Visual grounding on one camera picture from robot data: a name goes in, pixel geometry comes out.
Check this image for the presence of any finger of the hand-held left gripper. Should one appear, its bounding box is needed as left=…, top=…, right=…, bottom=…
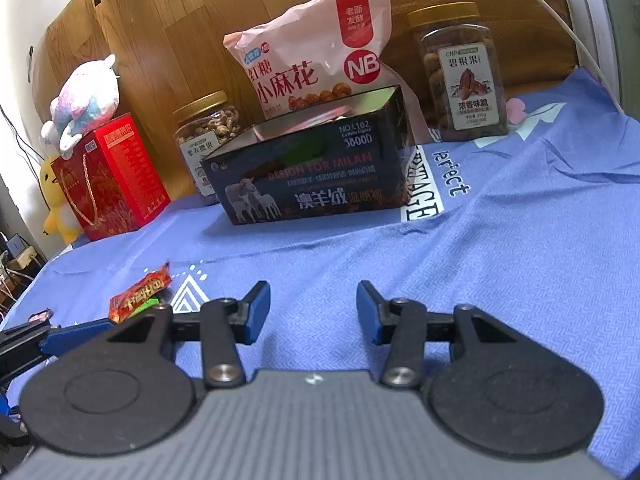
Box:
left=0, top=319, right=118, bottom=386
left=0, top=392, right=26, bottom=443

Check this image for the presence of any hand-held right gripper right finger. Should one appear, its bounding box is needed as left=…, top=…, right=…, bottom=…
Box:
left=355, top=280, right=511, bottom=390

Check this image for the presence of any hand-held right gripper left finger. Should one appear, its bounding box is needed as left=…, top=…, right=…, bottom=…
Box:
left=107, top=280, right=272, bottom=390

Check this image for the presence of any red snack packet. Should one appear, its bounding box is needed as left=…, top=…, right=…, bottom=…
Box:
left=109, top=260, right=173, bottom=323

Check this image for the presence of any black cardboard box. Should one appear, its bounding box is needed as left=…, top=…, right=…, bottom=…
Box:
left=200, top=85, right=416, bottom=226

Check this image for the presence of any beige power strip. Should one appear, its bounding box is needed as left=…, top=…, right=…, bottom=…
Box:
left=9, top=249, right=40, bottom=275

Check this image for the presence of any yellow plush duck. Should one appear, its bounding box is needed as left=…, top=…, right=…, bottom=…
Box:
left=40, top=155, right=83, bottom=245

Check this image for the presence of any red gift box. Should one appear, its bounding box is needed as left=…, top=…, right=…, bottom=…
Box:
left=50, top=112, right=172, bottom=243

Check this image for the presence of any cashew jar with gold lid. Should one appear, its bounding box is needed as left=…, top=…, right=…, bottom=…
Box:
left=172, top=91, right=246, bottom=206

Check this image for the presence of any white and pink plush toy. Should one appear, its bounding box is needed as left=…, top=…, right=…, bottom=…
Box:
left=41, top=54, right=121, bottom=155

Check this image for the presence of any pecan jar with gold lid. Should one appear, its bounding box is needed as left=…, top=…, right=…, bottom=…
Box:
left=406, top=2, right=510, bottom=143

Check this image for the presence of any pink snack bag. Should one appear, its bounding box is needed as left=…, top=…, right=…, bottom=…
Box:
left=222, top=0, right=431, bottom=146

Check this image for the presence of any wooden headboard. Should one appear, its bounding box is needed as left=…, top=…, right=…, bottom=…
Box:
left=32, top=0, right=323, bottom=201

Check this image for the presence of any white cable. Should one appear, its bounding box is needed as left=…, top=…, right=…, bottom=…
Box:
left=500, top=0, right=627, bottom=117

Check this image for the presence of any white window frame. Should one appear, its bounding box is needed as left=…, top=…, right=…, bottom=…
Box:
left=560, top=0, right=640, bottom=122

